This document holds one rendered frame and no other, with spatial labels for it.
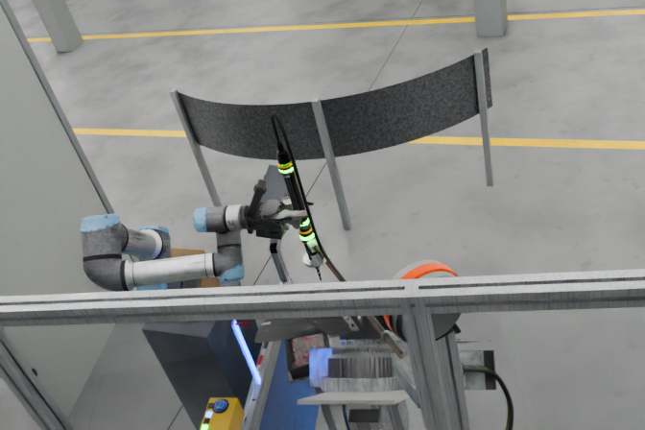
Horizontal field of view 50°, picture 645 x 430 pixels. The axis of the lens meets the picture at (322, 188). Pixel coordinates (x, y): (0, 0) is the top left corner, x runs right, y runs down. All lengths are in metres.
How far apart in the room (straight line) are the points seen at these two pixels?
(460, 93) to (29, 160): 2.42
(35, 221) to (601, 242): 3.08
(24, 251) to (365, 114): 1.97
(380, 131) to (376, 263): 0.79
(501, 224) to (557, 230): 0.33
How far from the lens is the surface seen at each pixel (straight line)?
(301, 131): 4.14
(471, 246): 4.24
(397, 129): 4.13
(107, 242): 2.22
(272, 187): 2.86
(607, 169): 4.77
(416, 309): 1.14
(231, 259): 2.15
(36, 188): 3.94
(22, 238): 3.83
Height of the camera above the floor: 2.85
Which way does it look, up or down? 35 degrees down
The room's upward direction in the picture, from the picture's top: 15 degrees counter-clockwise
